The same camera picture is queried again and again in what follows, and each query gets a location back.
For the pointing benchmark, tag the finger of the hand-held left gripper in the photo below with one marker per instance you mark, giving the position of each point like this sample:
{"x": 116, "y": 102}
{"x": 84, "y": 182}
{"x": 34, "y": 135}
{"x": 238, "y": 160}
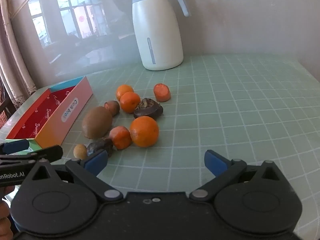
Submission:
{"x": 47, "y": 153}
{"x": 16, "y": 146}

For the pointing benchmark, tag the colourful cardboard box red lining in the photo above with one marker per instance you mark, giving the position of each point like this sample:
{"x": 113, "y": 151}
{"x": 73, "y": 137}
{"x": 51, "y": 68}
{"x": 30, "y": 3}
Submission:
{"x": 50, "y": 105}

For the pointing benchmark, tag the small brown chestnut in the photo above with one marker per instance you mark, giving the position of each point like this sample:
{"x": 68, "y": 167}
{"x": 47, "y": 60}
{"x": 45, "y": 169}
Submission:
{"x": 112, "y": 108}

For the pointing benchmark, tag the wooden chair orange cushions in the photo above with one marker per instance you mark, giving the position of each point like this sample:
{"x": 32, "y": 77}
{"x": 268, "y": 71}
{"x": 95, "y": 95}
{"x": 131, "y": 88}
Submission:
{"x": 3, "y": 115}

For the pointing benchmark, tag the white thermos jug grey lid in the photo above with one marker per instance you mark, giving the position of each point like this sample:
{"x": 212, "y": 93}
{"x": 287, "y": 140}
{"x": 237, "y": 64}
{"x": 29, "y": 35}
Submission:
{"x": 155, "y": 30}

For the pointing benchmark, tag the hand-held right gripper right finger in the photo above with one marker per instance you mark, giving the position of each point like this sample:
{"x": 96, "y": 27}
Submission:
{"x": 215, "y": 163}

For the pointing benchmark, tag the carrot piece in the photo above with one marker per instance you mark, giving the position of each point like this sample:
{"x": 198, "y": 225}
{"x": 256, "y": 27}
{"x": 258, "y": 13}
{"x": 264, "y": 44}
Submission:
{"x": 120, "y": 138}
{"x": 162, "y": 93}

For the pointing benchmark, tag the brown kiwi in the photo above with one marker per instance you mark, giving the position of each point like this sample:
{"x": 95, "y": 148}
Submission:
{"x": 97, "y": 122}

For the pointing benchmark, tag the person's left hand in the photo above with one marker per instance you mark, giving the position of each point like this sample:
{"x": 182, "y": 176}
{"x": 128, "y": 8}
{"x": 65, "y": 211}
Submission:
{"x": 3, "y": 208}

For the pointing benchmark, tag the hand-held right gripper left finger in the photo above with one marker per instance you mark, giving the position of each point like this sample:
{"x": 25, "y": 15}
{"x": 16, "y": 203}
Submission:
{"x": 96, "y": 160}

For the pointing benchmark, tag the dark water chestnut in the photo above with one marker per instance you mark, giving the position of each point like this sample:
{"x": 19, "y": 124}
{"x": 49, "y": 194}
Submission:
{"x": 98, "y": 145}
{"x": 148, "y": 110}

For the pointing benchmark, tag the medium tangerine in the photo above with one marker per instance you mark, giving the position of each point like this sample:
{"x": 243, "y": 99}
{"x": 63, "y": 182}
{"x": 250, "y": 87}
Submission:
{"x": 130, "y": 103}

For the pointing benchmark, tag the beige lace curtain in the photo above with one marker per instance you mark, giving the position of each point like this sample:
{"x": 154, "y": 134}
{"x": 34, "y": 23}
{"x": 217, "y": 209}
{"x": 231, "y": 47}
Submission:
{"x": 15, "y": 67}

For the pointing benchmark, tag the small tangerine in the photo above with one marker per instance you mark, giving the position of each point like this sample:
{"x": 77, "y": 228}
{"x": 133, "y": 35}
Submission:
{"x": 123, "y": 90}

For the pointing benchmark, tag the small tan potato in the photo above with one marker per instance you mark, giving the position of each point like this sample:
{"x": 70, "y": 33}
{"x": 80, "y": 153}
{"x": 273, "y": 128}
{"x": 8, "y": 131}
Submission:
{"x": 80, "y": 151}

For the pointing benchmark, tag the large tangerine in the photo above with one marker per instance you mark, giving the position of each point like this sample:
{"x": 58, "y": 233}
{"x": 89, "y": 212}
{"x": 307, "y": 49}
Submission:
{"x": 144, "y": 132}

